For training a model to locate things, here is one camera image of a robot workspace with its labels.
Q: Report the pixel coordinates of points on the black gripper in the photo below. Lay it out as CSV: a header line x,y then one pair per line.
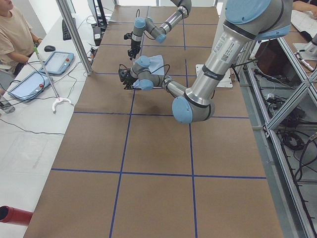
x,y
134,45
129,79

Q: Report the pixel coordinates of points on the light blue t-shirt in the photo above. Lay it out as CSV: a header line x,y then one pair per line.
x,y
153,68

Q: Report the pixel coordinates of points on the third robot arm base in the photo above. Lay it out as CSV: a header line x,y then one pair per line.
x,y
307,51

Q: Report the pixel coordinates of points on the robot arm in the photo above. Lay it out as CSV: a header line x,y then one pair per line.
x,y
245,20
159,33

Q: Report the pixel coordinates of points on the black keyboard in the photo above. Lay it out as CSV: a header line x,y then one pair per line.
x,y
65,32

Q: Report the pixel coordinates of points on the blue teach pendant far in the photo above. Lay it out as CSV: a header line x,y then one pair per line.
x,y
57,63

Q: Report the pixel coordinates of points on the blue teach pendant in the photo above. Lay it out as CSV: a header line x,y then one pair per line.
x,y
30,87
57,63

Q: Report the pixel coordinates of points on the black computer mouse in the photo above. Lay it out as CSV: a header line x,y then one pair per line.
x,y
49,48

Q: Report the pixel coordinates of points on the blue teach pendant near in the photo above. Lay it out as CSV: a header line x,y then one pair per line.
x,y
30,87

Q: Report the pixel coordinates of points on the seated person in beige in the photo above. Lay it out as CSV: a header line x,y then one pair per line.
x,y
17,40

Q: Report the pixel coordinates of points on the red tube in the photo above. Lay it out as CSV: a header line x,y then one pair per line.
x,y
15,216

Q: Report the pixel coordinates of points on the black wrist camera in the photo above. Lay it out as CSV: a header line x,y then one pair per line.
x,y
128,36
123,74

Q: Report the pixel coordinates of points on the aluminium frame post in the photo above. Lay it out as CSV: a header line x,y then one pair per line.
x,y
67,17

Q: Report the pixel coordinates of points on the aluminium frame rail structure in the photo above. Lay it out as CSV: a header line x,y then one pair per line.
x,y
281,96

